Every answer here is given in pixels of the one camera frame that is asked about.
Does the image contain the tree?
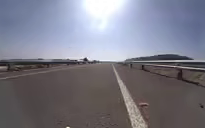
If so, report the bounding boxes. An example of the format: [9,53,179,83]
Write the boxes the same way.
[82,56,90,64]

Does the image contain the grey asphalt road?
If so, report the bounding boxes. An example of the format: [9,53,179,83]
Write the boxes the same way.
[0,63,205,128]

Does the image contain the dark hill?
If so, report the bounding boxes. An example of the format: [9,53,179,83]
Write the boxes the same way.
[124,53,194,62]

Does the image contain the metal guardrail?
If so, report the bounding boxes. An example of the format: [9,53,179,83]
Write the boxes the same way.
[0,58,88,72]
[118,60,205,81]

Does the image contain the white painted edge line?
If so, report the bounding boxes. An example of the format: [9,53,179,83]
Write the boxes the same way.
[0,64,88,82]

